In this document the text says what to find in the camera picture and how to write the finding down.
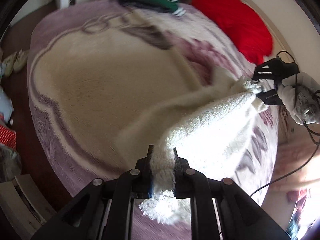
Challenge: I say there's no floral purple plush blanket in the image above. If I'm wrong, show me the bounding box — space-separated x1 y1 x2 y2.
26 0 279 240

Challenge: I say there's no black jacket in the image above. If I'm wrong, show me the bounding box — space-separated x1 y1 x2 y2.
118 0 172 13

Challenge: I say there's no pair of shoes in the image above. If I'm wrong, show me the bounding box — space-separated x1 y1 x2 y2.
1 49 29 77

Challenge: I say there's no white gloved right hand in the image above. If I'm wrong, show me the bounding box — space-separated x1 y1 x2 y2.
277 72 319 125

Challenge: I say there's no pink curtain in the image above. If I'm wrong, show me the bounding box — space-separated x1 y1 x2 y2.
269 122 320 230

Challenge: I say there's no white fluffy fleece garment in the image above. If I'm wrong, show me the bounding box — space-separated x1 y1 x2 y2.
115 68 266 225

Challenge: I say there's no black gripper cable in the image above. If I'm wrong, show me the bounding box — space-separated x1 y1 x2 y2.
249 50 320 197

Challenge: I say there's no cream headboard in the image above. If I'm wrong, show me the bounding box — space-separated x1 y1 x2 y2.
251 0 320 82

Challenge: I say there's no red pillow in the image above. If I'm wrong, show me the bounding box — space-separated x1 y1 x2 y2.
191 0 273 65

